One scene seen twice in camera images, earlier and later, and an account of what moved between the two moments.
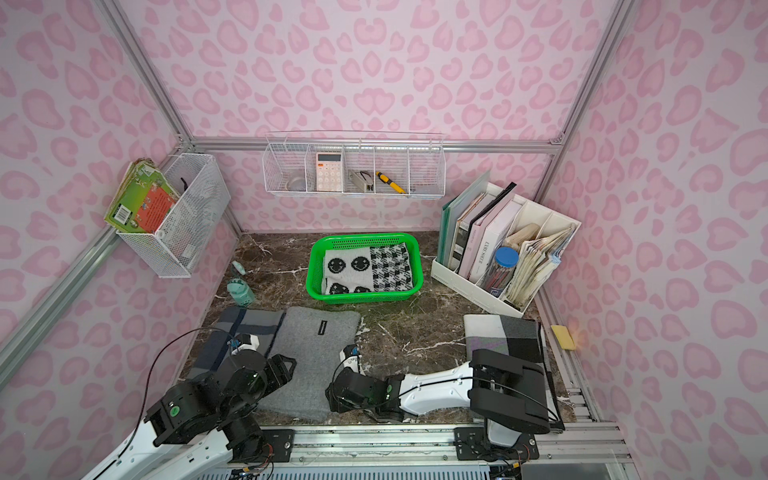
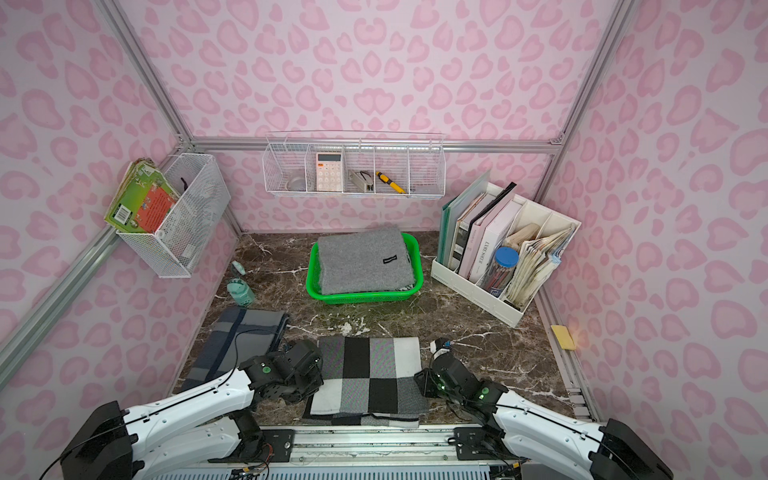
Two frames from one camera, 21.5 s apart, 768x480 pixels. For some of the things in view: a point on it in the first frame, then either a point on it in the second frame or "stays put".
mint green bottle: (242, 293) stays put
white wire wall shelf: (355, 163) stays put
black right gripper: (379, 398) to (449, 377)
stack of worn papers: (536, 262) stays put
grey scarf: (314, 337) to (371, 260)
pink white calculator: (329, 172) stays put
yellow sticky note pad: (563, 337) stays put
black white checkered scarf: (505, 333) to (369, 381)
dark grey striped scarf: (261, 323) stays put
